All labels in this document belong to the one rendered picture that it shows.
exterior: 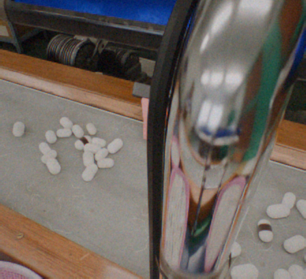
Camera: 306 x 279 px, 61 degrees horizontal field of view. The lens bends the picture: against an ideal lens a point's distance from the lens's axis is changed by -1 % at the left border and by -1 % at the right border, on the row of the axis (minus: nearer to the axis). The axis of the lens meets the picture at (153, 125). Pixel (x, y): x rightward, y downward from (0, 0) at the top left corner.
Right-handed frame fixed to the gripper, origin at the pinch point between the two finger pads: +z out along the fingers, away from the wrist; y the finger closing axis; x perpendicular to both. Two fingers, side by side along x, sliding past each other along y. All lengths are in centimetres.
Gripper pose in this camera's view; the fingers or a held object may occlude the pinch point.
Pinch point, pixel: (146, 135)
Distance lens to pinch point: 52.2
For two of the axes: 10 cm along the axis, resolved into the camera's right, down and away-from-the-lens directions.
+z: -3.2, 9.4, -1.4
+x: 2.6, 2.3, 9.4
